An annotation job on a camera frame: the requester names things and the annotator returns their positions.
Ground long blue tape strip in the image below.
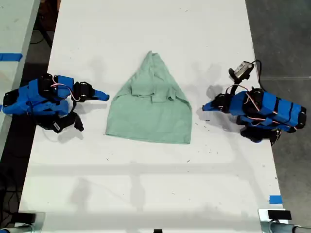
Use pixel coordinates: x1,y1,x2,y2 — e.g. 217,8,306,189
0,52,24,62

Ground metal table clamp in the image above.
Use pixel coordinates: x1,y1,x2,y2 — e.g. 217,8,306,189
0,211,47,233
257,208,311,233

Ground camera black stalk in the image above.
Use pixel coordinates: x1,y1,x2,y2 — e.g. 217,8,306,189
230,82,241,98
64,112,85,132

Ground pale green T-shirt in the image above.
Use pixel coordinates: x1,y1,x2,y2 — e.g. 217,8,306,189
105,50,192,145

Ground arm camera box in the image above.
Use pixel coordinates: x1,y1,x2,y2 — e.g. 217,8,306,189
50,118,67,134
228,61,255,81

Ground black floor cable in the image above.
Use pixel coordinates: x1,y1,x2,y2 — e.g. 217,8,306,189
29,28,53,48

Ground grey side table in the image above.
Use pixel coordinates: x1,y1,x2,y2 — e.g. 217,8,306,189
0,0,41,156

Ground camera black cable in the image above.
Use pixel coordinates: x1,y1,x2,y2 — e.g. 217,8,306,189
251,60,263,89

